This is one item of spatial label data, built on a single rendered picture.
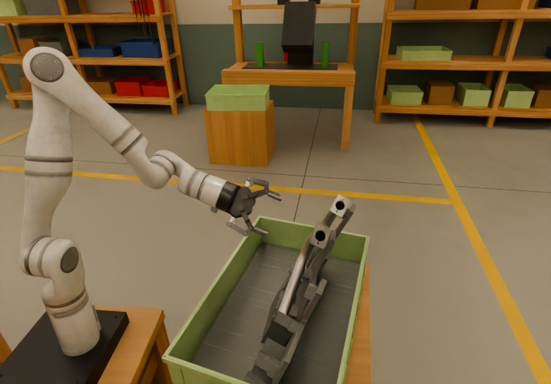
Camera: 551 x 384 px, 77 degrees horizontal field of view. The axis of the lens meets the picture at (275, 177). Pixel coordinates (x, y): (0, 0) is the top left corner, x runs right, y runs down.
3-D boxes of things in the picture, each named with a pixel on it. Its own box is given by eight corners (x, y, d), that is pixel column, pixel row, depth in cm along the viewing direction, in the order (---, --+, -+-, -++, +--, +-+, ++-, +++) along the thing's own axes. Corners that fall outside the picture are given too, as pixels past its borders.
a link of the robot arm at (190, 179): (209, 181, 95) (195, 204, 88) (157, 160, 95) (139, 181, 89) (212, 163, 90) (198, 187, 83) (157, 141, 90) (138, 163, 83)
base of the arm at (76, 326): (75, 324, 98) (60, 278, 90) (107, 328, 97) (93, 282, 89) (53, 354, 90) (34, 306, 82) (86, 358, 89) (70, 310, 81)
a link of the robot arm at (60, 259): (79, 231, 82) (95, 286, 90) (43, 227, 83) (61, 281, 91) (52, 257, 74) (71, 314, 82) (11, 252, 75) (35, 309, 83)
